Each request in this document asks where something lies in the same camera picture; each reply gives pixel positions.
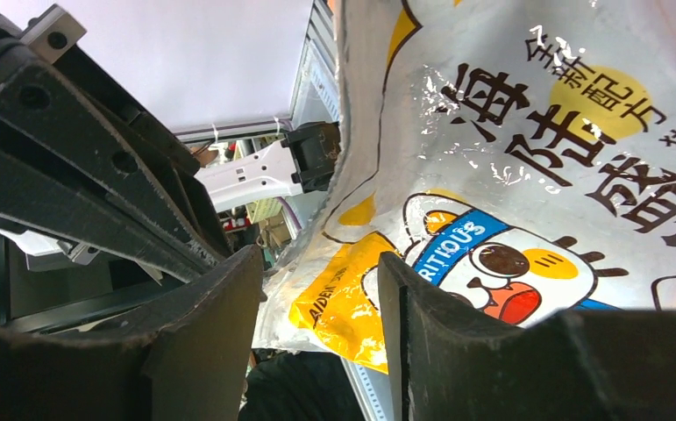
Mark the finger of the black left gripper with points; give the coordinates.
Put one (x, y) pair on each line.
(62, 208)
(49, 121)

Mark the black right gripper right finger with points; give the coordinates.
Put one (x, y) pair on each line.
(449, 361)

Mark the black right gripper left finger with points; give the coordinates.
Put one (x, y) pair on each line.
(182, 356)

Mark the pet food bag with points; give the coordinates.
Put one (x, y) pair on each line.
(519, 155)

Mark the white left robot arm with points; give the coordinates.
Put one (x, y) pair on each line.
(303, 161)

